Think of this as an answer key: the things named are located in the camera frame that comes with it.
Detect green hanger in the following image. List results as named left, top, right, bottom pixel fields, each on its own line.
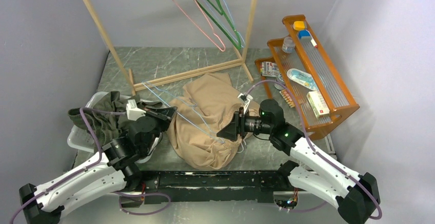
left=194, top=0, right=245, bottom=50

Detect round tin can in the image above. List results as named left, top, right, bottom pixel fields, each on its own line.
left=273, top=73, right=286, bottom=91

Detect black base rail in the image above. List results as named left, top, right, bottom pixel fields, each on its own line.
left=136, top=170, right=294, bottom=204

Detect crayon pack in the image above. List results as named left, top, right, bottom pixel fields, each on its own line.
left=279, top=90, right=295, bottom=108

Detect colourful snack packet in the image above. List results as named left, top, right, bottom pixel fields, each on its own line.
left=260, top=61, right=280, bottom=77

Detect beige shorts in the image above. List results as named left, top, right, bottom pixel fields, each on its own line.
left=167, top=73, right=243, bottom=171

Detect yellow sponge block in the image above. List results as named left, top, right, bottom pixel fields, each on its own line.
left=292, top=21, right=307, bottom=31

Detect orange wooden shelf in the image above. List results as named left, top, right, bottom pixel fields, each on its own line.
left=255, top=14, right=360, bottom=140

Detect pink wire hanger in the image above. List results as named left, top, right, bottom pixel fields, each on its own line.
left=162, top=0, right=226, bottom=53

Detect light blue wire hanger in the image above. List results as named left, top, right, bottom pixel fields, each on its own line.
left=202, top=0, right=245, bottom=50

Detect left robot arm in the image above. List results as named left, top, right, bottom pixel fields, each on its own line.
left=19, top=100, right=177, bottom=223

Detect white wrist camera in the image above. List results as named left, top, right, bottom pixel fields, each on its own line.
left=238, top=93, right=253, bottom=114
left=126, top=99, right=146, bottom=121

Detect clear plastic jar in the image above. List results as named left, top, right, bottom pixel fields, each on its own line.
left=281, top=36, right=295, bottom=54

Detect blue white box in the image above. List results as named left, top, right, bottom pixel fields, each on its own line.
left=298, top=30, right=318, bottom=48

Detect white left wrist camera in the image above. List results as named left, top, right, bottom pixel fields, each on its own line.
left=126, top=99, right=146, bottom=121

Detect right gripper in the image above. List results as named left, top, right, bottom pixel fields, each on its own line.
left=217, top=107, right=273, bottom=141

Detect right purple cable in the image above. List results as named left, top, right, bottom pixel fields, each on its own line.
left=244, top=79, right=383, bottom=220

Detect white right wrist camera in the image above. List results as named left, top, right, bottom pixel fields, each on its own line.
left=238, top=93, right=253, bottom=114

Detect white red box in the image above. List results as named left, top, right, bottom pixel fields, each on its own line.
left=306, top=91, right=330, bottom=118

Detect light blue oval package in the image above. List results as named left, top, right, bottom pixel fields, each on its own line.
left=287, top=68, right=318, bottom=91

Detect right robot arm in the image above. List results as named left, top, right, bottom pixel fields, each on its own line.
left=216, top=99, right=382, bottom=223

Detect wooden clothes rack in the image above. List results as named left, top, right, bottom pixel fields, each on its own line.
left=82, top=0, right=258, bottom=95

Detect white plastic laundry basket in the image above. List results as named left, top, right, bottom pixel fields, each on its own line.
left=67, top=91, right=163, bottom=164

